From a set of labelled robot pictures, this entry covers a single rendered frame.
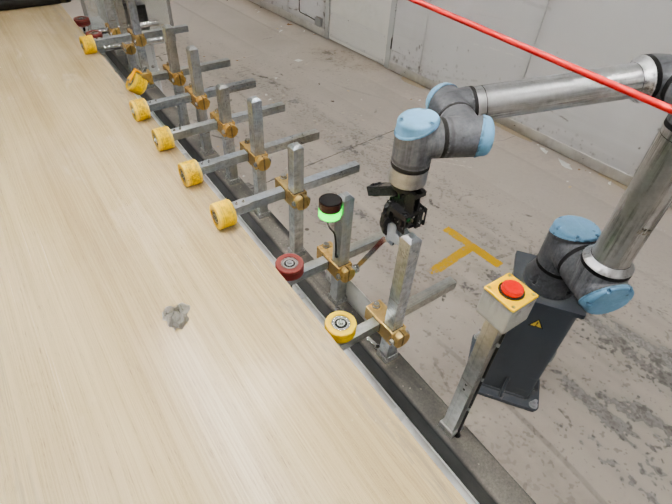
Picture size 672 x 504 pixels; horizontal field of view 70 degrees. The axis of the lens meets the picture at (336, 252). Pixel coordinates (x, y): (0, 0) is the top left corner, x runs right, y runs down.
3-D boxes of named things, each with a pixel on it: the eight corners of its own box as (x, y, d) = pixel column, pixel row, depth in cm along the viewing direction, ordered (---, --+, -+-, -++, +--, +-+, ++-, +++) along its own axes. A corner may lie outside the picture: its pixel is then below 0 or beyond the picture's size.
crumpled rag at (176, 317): (162, 304, 122) (160, 298, 120) (190, 301, 123) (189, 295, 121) (160, 332, 116) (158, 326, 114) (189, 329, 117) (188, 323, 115)
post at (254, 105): (264, 213, 184) (256, 93, 152) (268, 218, 182) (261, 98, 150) (256, 216, 183) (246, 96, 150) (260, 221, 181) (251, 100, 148)
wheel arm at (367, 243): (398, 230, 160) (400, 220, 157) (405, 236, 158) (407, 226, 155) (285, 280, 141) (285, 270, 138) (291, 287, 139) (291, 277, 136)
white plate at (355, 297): (327, 276, 160) (328, 254, 153) (375, 329, 145) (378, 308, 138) (325, 277, 159) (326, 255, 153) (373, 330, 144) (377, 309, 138)
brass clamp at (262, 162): (254, 150, 173) (253, 137, 170) (272, 168, 165) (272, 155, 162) (238, 154, 171) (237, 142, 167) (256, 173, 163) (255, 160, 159)
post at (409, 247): (386, 352, 142) (412, 228, 109) (394, 361, 140) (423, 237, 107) (377, 358, 140) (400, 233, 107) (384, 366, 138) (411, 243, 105)
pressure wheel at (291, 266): (294, 275, 146) (294, 248, 138) (308, 292, 141) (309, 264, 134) (271, 286, 143) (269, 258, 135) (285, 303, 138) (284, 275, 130)
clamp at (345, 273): (329, 252, 151) (330, 240, 147) (355, 279, 143) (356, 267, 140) (314, 258, 148) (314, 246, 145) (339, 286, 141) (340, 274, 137)
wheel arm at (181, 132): (281, 108, 196) (281, 99, 193) (285, 111, 194) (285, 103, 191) (160, 139, 174) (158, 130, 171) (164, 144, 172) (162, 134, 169)
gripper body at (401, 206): (401, 237, 118) (408, 197, 109) (379, 218, 123) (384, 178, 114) (424, 226, 121) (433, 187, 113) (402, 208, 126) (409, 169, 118)
